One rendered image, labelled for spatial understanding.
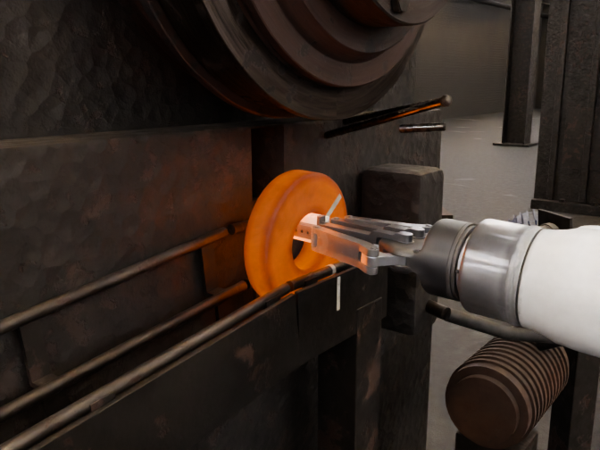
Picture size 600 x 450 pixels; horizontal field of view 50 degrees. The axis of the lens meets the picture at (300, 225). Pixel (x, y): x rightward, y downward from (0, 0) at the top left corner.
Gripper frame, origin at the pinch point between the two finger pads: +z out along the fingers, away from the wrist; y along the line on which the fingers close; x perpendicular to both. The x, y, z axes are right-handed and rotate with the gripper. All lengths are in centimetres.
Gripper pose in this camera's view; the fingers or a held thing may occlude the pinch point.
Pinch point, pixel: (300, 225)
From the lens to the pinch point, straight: 71.9
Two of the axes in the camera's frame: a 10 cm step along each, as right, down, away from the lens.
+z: -8.0, -1.8, 5.8
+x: 0.4, -9.7, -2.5
